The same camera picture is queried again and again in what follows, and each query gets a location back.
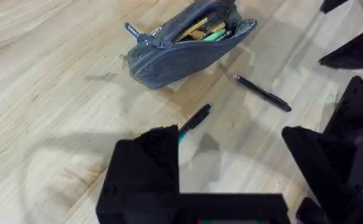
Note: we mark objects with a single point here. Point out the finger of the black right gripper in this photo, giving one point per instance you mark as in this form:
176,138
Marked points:
360,53
355,109

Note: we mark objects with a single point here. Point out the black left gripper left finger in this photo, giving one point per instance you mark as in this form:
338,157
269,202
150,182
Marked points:
144,174

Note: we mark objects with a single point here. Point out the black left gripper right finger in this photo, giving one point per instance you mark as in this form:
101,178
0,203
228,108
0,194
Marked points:
330,174

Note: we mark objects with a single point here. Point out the black and teal pen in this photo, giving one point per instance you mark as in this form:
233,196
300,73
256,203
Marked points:
196,119

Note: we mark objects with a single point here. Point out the blue-grey zip bag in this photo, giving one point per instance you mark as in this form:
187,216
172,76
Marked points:
184,53

